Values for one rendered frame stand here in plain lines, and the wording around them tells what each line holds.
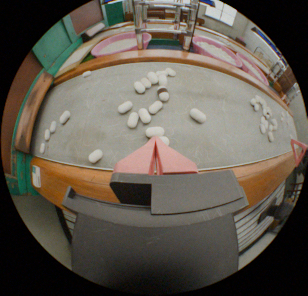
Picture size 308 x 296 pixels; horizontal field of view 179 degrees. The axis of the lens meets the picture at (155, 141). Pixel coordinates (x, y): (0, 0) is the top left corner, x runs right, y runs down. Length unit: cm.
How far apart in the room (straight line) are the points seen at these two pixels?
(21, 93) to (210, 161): 62
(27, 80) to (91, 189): 47
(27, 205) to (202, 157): 144
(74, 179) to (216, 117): 33
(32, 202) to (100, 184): 126
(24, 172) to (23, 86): 30
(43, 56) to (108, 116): 47
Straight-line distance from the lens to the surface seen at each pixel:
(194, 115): 22
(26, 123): 42
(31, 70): 54
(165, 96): 23
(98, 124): 25
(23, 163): 47
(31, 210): 141
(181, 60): 36
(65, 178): 26
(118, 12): 287
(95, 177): 21
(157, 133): 19
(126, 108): 22
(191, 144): 22
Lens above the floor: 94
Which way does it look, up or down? 76 degrees down
